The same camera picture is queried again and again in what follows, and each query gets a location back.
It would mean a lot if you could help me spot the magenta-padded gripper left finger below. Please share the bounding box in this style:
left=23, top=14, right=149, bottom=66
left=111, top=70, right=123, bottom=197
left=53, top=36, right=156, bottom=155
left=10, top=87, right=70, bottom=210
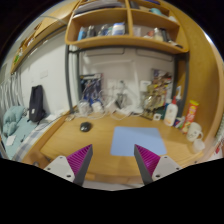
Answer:
left=43, top=143, right=94, bottom=187

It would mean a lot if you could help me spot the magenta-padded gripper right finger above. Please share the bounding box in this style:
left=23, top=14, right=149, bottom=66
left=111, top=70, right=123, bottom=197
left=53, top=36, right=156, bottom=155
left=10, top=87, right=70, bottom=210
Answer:
left=134, top=144, right=183, bottom=186

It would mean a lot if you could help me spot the black computer mouse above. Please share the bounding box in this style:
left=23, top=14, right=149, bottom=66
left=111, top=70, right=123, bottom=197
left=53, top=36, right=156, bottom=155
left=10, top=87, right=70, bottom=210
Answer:
left=79, top=121, right=92, bottom=133

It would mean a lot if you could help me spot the light blue mouse pad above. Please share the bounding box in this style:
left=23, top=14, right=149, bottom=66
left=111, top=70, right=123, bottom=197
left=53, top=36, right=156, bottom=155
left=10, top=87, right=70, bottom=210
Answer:
left=110, top=126, right=168, bottom=157

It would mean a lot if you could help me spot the white plastic cup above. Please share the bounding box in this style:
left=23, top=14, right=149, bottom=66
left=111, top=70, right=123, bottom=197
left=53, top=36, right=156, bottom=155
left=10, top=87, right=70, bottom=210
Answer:
left=192, top=138, right=206, bottom=154

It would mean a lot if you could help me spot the white mug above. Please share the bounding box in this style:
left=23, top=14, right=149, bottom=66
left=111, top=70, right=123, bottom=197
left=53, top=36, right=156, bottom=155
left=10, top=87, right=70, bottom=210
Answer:
left=185, top=121, right=204, bottom=143

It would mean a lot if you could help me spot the small blue red can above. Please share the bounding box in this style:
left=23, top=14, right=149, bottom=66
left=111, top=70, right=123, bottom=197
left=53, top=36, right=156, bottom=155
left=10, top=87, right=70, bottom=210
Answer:
left=173, top=116, right=186, bottom=129

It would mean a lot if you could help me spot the bed with checked sheet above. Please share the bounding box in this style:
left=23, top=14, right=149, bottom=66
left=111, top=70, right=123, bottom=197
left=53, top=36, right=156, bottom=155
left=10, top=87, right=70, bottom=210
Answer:
left=0, top=113, right=64, bottom=161

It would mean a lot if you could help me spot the white pump lotion bottle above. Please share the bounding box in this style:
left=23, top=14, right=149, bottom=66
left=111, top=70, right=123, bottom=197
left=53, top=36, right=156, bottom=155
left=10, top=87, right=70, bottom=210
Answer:
left=163, top=95, right=179, bottom=127

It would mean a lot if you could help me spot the dark green box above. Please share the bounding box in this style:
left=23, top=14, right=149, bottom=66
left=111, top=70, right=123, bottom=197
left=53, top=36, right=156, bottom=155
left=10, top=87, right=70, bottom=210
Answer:
left=154, top=106, right=168, bottom=120

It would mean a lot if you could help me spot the red yellow chips can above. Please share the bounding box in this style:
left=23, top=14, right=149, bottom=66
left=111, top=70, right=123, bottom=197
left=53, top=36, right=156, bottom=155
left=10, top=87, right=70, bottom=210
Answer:
left=181, top=99, right=200, bottom=134

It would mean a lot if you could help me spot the clear round plastic bag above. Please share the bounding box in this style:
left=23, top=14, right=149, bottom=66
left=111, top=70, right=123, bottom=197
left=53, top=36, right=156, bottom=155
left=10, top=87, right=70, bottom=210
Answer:
left=77, top=100, right=91, bottom=116

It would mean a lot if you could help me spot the white desk lamp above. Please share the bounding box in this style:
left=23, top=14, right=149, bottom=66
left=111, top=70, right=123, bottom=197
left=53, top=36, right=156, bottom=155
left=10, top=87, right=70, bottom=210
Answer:
left=82, top=55, right=145, bottom=116

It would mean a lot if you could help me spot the white power strip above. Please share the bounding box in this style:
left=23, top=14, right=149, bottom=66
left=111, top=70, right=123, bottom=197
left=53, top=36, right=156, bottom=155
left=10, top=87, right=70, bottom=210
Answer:
left=114, top=108, right=131, bottom=116

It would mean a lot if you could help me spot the brown tree figure toy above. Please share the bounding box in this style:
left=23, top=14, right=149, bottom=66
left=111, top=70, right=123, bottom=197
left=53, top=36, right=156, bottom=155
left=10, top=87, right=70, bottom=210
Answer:
left=142, top=78, right=168, bottom=118

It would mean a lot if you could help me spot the teal blanket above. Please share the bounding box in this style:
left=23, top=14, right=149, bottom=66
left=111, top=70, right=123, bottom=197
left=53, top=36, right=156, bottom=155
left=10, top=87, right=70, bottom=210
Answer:
left=2, top=105, right=27, bottom=137

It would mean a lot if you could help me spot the white charger adapter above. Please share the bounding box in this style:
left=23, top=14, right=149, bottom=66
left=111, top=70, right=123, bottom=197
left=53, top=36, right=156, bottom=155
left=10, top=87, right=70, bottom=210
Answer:
left=104, top=99, right=116, bottom=111

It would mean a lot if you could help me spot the metal cup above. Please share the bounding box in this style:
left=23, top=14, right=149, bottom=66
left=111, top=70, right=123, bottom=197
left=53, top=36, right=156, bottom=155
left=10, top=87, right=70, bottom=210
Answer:
left=116, top=93, right=127, bottom=108

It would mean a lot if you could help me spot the blue robot model box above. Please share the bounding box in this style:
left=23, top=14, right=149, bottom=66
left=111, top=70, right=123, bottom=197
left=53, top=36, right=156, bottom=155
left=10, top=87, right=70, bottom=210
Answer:
left=79, top=73, right=103, bottom=107

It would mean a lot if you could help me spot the colourful printed box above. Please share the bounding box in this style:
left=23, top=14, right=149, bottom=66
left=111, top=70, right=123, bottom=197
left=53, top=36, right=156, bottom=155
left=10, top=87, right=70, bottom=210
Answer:
left=151, top=68, right=174, bottom=101

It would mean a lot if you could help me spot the wooden shelf unit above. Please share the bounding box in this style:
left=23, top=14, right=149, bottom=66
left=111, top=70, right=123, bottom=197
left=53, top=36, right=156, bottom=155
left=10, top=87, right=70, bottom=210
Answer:
left=64, top=0, right=190, bottom=55

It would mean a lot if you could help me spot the white wall box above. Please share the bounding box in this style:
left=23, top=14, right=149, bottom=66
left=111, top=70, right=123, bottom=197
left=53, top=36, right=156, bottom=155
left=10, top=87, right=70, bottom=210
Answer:
left=139, top=79, right=151, bottom=93

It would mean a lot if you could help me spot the grey metal shelf frame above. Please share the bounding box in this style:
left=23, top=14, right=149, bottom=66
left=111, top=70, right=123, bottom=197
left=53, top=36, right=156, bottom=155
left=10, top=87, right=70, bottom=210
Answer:
left=64, top=44, right=189, bottom=116

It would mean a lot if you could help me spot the wooden wall shelf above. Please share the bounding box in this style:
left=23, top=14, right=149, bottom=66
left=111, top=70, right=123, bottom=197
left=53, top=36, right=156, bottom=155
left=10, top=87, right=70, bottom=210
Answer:
left=9, top=16, right=68, bottom=74

